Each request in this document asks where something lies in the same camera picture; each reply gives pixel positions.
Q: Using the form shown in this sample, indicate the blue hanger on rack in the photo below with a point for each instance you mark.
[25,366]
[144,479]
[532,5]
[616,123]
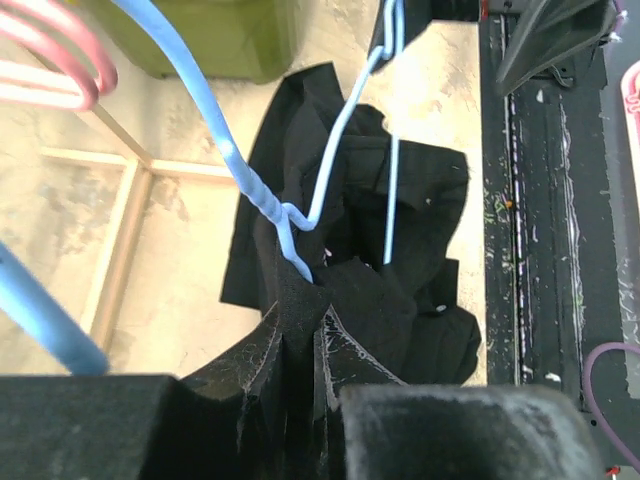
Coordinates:
[31,307]

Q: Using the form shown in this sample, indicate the olive green laundry basket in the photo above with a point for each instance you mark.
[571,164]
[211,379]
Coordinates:
[250,40]

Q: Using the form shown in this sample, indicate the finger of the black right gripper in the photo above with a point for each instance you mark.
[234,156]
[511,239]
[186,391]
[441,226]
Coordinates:
[547,33]

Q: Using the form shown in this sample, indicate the black button shirt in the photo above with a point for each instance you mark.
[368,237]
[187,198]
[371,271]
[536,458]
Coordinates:
[378,255]

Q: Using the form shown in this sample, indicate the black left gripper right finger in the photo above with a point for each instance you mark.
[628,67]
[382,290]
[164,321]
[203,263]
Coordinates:
[378,427]

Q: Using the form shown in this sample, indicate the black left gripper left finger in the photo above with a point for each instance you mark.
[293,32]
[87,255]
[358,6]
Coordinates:
[224,421]

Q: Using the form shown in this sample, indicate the wooden clothes rack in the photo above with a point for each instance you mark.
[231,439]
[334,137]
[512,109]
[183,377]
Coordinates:
[137,287]

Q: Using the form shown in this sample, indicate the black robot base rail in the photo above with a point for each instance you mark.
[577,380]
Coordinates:
[550,263]

